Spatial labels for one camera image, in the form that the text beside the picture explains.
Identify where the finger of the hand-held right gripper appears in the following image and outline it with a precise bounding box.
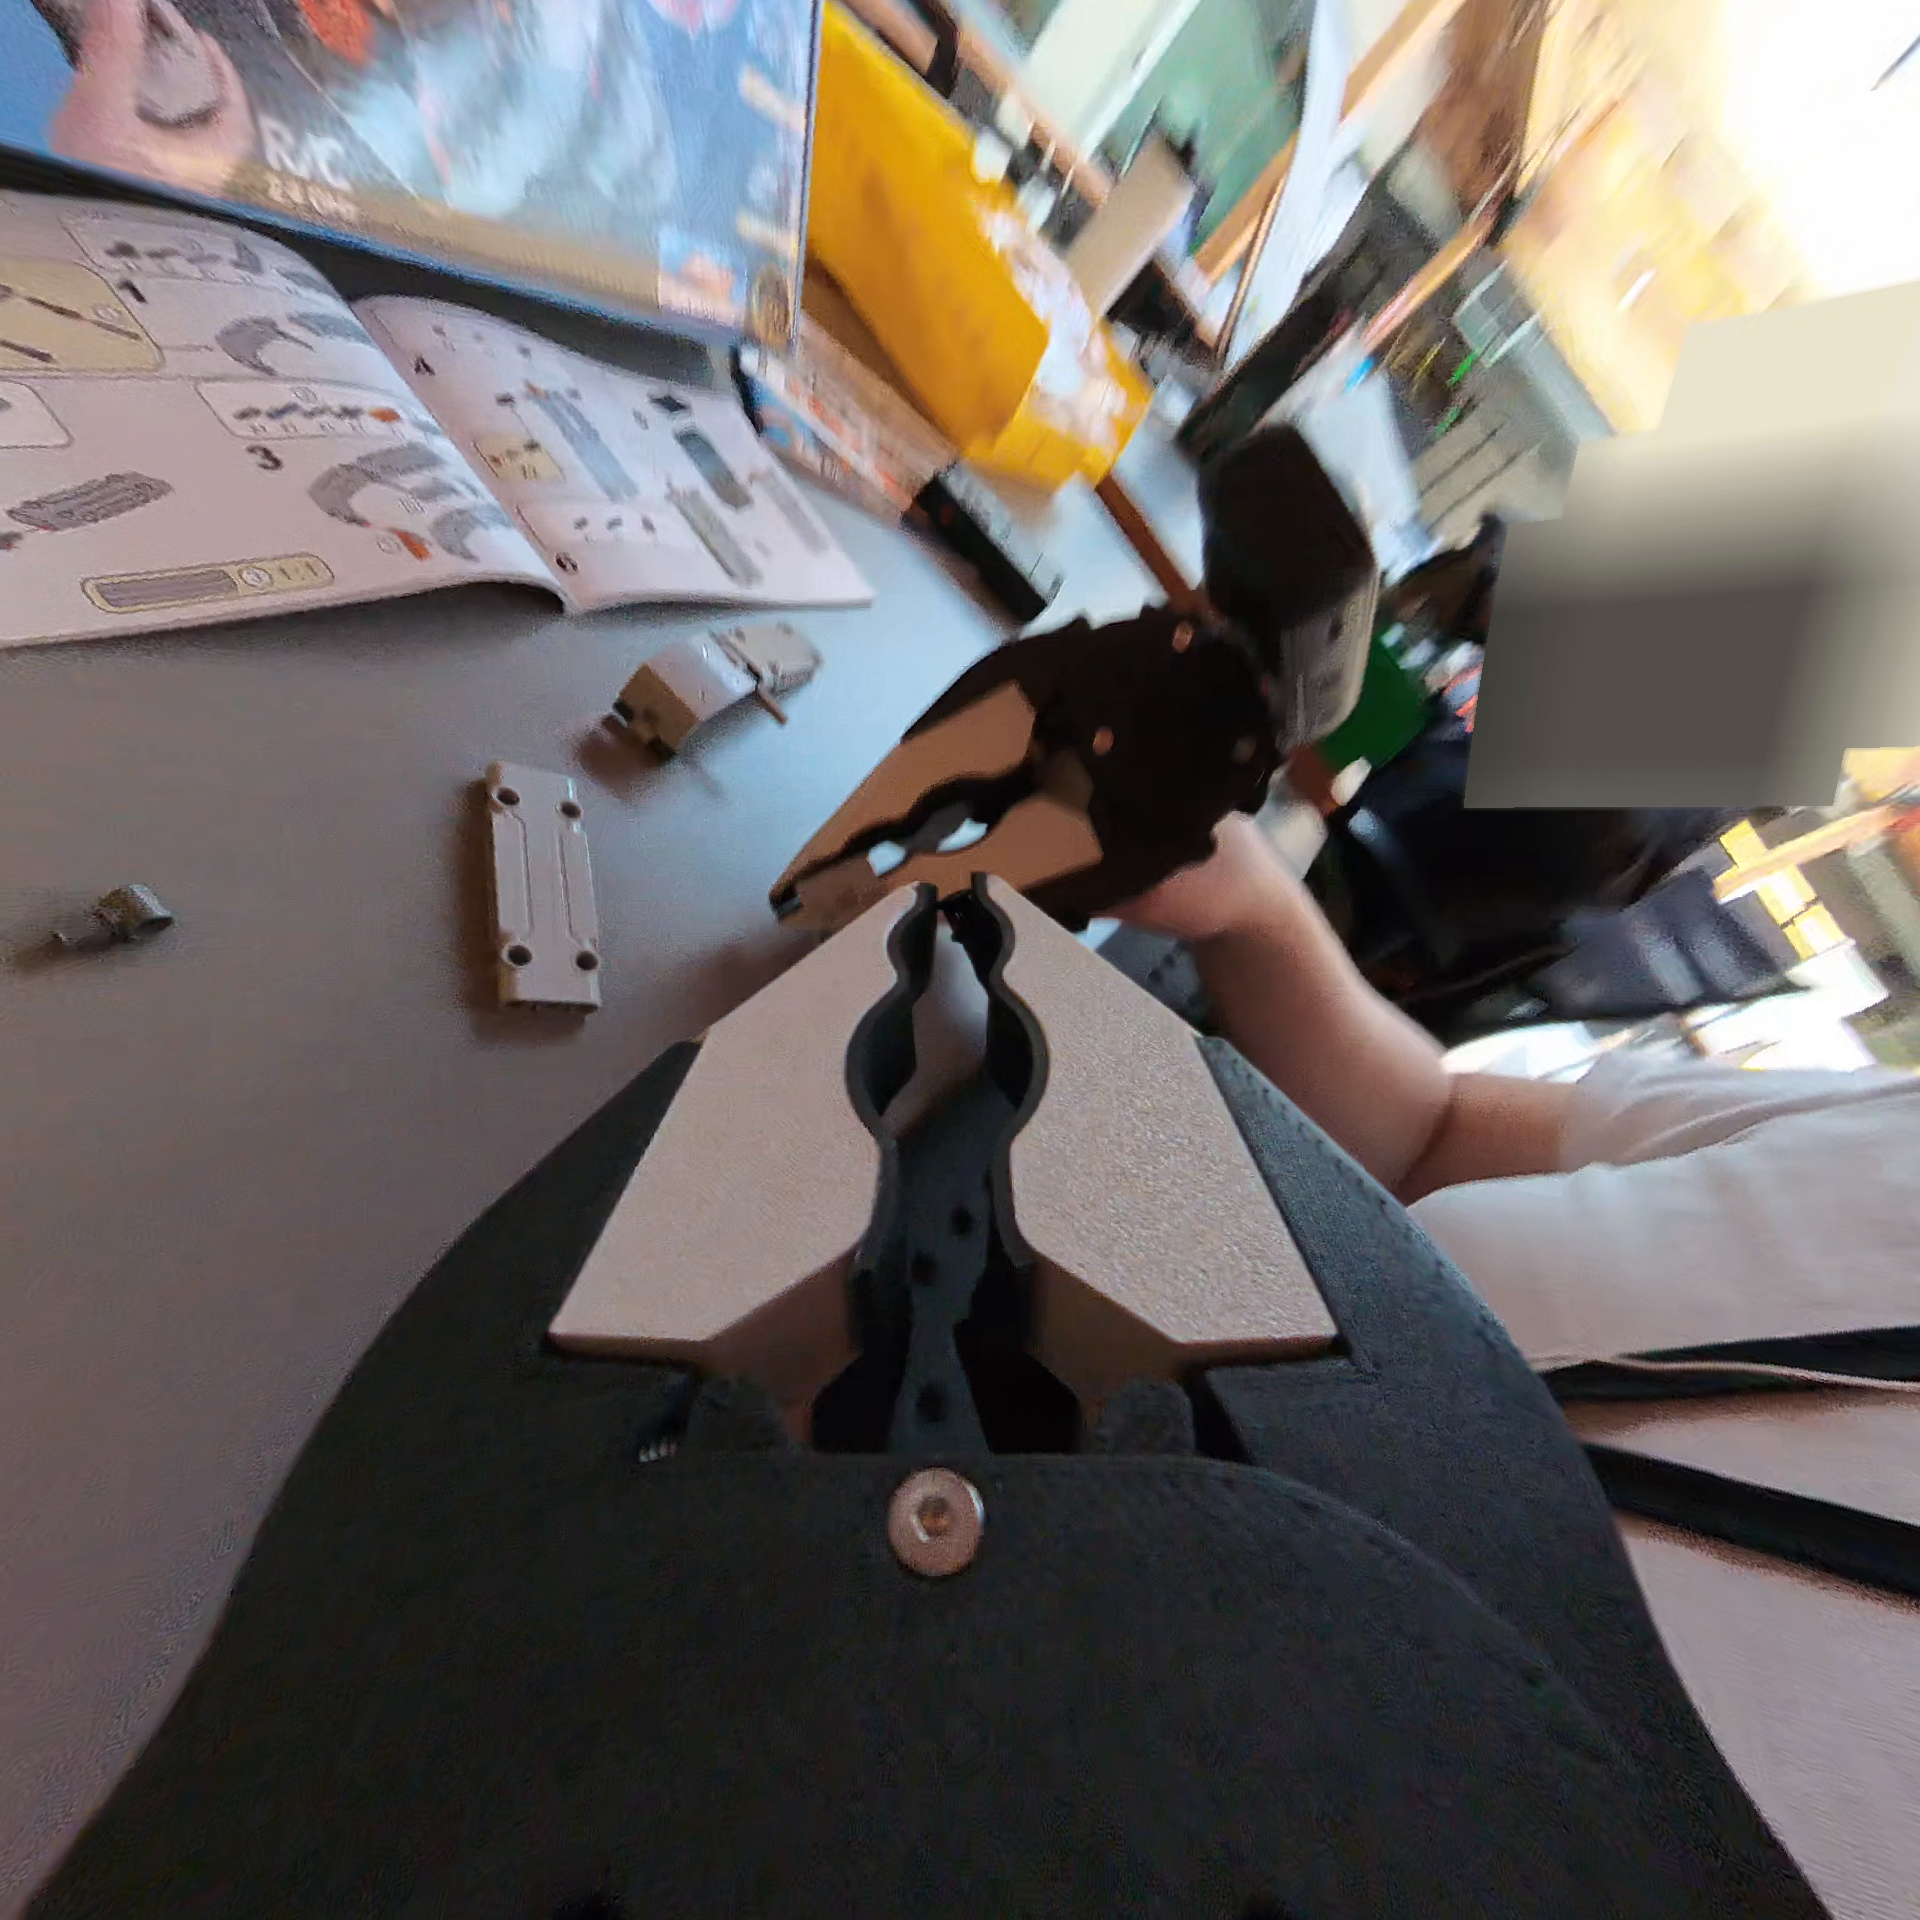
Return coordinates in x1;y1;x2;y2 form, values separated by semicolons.
773;794;1110;919
769;682;1055;903

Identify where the small dark grey connector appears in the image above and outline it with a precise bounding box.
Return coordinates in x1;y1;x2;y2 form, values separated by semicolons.
52;883;177;951

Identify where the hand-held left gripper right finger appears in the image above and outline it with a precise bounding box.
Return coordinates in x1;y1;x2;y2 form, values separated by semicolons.
970;883;1342;1423

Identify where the person in beige shirt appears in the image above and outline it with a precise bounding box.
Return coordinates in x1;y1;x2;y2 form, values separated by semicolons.
1411;1035;1920;1920

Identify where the black shoulder strap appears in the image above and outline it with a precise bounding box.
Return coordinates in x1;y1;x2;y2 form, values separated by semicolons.
1538;1326;1920;1599

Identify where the person's right hand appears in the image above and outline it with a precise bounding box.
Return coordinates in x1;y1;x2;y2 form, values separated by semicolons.
1116;815;1298;945

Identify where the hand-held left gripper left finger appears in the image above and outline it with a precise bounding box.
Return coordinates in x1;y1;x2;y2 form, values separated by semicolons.
547;883;934;1446

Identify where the blue robot kit box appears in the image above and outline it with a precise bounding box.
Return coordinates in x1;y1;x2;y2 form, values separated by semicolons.
0;0;824;350

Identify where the black rectangular device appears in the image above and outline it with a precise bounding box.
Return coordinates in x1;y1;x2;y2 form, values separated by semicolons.
904;462;1055;622

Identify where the grey curved brick assembly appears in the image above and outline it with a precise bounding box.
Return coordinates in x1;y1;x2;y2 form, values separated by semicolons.
612;622;824;759

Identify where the grey desk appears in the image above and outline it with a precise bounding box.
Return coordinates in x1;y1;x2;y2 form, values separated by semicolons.
0;152;1202;1867

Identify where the yellow bin with plastic bags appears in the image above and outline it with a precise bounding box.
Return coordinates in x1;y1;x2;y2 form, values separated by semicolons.
804;0;1155;486

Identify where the green box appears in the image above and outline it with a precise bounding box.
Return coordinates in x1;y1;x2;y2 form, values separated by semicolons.
1318;629;1430;780

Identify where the grey rectangular panel brick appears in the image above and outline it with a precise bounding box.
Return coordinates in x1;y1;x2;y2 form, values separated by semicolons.
481;759;606;1008

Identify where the colourful printed leaflet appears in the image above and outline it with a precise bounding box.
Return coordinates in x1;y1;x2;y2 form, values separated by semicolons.
732;344;963;518

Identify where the instruction booklet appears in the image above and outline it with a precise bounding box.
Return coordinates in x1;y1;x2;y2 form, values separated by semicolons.
0;189;873;650

